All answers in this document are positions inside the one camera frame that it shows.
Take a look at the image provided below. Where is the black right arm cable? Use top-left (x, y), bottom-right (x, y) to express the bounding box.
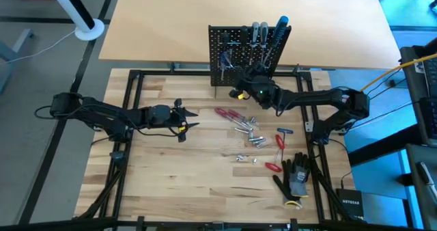
top-left (274, 93), bottom-right (310, 118)

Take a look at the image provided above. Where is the grey metal furniture leg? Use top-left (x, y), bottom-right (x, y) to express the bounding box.
top-left (0, 28), bottom-right (35, 94)

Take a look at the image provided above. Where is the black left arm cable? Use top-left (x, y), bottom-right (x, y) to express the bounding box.
top-left (135, 120), bottom-right (187, 138)

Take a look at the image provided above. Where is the light wooden desk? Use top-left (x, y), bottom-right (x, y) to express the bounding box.
top-left (98, 0), bottom-right (403, 71)

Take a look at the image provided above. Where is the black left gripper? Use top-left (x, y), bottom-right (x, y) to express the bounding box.
top-left (147, 98), bottom-right (201, 144)

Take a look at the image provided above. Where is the silver wire tool rail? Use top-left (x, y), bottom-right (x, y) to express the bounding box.
top-left (218, 40), bottom-right (270, 48)
top-left (218, 62), bottom-right (270, 70)

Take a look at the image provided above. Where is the black network switch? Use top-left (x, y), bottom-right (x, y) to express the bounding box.
top-left (335, 187), bottom-right (365, 221)

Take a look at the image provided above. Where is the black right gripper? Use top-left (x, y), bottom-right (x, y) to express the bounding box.
top-left (228, 66), bottom-right (284, 111)

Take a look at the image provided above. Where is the yellow cable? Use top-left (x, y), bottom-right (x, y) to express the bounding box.
top-left (360, 52), bottom-right (437, 92)

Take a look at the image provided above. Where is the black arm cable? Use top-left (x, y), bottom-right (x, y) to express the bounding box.
top-left (274, 93), bottom-right (310, 118)
top-left (135, 120), bottom-right (187, 138)

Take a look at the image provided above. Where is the white floor cable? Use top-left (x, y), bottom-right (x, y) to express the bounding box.
top-left (0, 29), bottom-right (78, 67)

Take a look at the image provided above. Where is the teal black handle screwdriver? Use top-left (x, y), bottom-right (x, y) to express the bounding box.
top-left (264, 15), bottom-right (290, 66)

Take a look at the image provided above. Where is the grey side table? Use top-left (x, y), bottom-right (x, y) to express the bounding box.
top-left (405, 144), bottom-right (437, 231)

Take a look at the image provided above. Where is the grey black work glove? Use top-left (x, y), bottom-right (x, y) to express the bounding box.
top-left (287, 151), bottom-right (312, 198)

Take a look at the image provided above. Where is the red clear handle screwdriver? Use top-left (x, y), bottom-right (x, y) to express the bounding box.
top-left (227, 109), bottom-right (255, 128)
top-left (214, 107), bottom-right (252, 129)

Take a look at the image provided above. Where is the grey black handle screwdriver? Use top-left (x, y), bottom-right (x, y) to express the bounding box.
top-left (251, 21), bottom-right (260, 66)
top-left (259, 21), bottom-right (270, 64)

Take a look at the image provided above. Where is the blue clear handle screwdriver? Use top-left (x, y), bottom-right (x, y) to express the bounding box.
top-left (219, 51), bottom-right (234, 82)

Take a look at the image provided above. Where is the white black floor pole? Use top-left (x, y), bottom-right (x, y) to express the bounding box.
top-left (44, 0), bottom-right (106, 42)

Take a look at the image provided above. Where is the black metal pegboard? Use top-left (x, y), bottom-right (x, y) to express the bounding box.
top-left (208, 24), bottom-right (293, 87)

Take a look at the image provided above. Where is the red T-handle hex key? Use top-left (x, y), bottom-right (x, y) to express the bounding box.
top-left (264, 148), bottom-right (284, 174)
top-left (274, 133), bottom-right (286, 150)

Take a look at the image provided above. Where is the black white marker pen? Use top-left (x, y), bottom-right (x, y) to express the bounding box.
top-left (416, 161), bottom-right (437, 204)

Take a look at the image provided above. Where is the black side desk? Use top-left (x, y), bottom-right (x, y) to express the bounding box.
top-left (398, 36), bottom-right (437, 148)

